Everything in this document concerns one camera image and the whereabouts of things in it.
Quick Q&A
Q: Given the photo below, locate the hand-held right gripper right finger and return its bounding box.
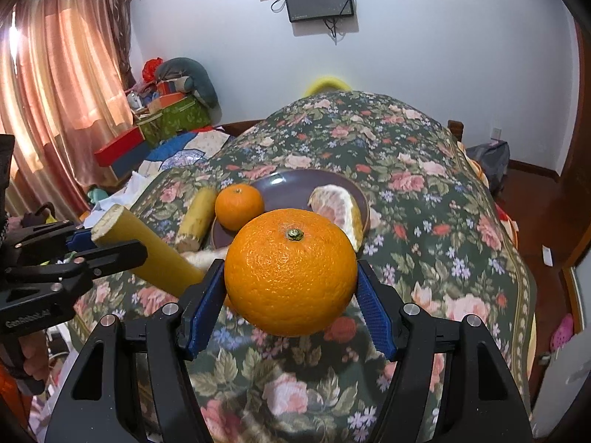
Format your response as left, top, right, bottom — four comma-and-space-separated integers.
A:
356, 259, 534, 443

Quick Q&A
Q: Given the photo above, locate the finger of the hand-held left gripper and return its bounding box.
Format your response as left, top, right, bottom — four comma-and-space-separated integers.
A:
4, 239, 149, 317
7, 220, 96, 260

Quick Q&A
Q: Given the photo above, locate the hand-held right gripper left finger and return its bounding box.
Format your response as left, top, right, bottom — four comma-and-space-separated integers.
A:
44, 259, 228, 443

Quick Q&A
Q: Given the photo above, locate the long yellow sugarcane piece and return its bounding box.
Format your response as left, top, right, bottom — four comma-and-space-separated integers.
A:
91, 205, 206, 297

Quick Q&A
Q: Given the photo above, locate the large orange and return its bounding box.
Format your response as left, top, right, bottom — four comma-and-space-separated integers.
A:
224, 209, 359, 337

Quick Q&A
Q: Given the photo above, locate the white fibrous piece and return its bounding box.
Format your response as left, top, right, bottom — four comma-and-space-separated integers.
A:
180, 248, 229, 272

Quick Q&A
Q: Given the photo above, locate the white cloth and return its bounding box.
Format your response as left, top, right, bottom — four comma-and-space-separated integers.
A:
89, 170, 149, 223

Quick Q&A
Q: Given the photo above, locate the short yellow sugarcane piece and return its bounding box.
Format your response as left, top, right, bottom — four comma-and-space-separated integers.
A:
175, 185, 219, 253

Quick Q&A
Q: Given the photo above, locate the red flat box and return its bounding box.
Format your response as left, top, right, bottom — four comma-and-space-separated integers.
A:
94, 126, 151, 168

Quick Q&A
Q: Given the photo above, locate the small orange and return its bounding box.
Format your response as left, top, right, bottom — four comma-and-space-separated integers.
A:
215, 183, 266, 233

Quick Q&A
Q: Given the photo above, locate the peeled citrus fruit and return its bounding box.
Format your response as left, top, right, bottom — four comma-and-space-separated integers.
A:
307, 185, 365, 250

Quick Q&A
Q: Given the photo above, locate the blue patterned quilt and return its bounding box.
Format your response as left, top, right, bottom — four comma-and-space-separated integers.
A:
137, 129, 232, 182

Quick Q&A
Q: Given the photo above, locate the floral blanket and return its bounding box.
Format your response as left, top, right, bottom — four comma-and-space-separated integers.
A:
69, 91, 539, 443

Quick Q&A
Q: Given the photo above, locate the purple plate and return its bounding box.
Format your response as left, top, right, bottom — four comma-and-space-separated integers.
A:
210, 169, 371, 251

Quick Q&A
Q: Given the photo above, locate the green patterned box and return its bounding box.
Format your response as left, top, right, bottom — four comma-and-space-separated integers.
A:
137, 96, 212, 147

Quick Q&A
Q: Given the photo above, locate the orange box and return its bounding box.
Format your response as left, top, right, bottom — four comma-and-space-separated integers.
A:
147, 92, 186, 114

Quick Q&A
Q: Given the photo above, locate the pink curtain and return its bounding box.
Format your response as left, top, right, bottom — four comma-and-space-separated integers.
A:
0, 0, 139, 224

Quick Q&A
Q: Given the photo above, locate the red bag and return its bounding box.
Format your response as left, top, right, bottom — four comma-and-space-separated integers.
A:
141, 57, 164, 85

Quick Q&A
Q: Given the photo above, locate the pink slipper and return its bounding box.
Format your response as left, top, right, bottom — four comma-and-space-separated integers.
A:
549, 312, 575, 352

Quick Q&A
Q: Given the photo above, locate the dark bag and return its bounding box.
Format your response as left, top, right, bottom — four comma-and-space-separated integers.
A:
466, 140, 511, 197

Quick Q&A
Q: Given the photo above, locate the grey plush toy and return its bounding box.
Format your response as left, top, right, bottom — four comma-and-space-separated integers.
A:
154, 57, 219, 110

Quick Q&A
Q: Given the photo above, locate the yellow round object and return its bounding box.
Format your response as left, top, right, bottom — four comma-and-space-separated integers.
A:
306, 75, 352, 98

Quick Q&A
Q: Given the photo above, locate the black monitor cable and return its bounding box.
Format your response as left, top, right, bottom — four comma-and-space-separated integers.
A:
322, 16, 357, 45

